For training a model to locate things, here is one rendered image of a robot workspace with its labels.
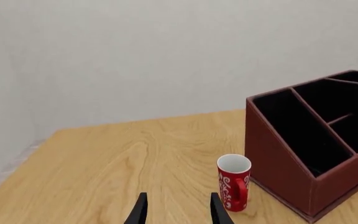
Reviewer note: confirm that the red mug with white swirls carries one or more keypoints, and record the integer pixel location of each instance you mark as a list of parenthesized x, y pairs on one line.
[(232, 184)]

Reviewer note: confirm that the red-brown desk caddy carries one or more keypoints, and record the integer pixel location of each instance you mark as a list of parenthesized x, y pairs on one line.
[(315, 149)]

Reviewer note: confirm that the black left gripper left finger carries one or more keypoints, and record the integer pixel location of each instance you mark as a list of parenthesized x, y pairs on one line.
[(139, 212)]

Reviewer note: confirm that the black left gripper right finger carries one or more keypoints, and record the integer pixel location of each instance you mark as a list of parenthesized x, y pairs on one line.
[(219, 213)]

